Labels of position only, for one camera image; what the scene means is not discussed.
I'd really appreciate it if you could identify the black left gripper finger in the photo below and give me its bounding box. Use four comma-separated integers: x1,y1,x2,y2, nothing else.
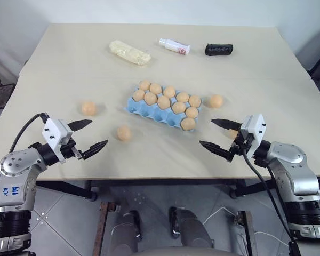
68,119,93,132
81,139,109,161

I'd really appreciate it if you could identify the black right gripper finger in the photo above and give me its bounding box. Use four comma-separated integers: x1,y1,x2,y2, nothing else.
211,118,242,132
199,140,234,162

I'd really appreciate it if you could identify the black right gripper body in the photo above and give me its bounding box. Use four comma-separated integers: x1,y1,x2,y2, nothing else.
229,131,257,161

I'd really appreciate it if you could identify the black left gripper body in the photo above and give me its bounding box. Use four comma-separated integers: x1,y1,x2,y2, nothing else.
59,137,84,160

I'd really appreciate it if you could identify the blue egg tray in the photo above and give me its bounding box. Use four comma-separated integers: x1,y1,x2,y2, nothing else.
122,84,203,133

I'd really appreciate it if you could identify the black rolled bag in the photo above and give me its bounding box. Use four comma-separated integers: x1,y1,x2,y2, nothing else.
204,42,235,57

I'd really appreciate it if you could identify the rusty metal bar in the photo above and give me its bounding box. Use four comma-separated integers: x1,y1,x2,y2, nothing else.
92,201,116,256
236,210,257,256

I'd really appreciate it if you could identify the dark mesh crate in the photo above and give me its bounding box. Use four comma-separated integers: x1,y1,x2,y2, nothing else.
0,77,17,111

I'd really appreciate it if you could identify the dark rounded robot leg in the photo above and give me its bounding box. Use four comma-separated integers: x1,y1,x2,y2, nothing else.
169,206,214,256
110,210,143,256

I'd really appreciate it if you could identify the clear bag of pale noodles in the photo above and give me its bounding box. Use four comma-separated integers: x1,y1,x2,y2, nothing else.
108,39,153,66

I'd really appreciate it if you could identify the white plastic bottle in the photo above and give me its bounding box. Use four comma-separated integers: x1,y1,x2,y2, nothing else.
159,38,191,56

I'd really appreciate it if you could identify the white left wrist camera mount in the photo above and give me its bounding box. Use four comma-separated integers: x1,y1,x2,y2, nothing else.
41,118,73,162

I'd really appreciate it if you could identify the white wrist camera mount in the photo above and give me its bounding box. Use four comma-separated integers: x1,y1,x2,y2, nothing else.
239,114,267,158
41,118,73,162

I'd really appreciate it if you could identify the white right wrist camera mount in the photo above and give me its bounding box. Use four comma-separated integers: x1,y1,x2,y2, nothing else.
239,114,267,158

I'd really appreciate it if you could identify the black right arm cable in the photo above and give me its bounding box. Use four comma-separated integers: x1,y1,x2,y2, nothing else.
242,148,297,256

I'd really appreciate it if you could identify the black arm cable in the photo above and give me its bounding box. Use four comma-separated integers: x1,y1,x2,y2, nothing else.
8,113,50,154
242,148,297,256

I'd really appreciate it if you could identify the black table frame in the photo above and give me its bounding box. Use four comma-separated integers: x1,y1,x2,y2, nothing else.
36,178,320,202

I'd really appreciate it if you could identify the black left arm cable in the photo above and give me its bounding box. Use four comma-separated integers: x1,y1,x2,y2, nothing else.
8,113,50,154

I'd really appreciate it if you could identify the white floor cable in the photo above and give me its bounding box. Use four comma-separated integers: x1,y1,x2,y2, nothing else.
206,205,291,242

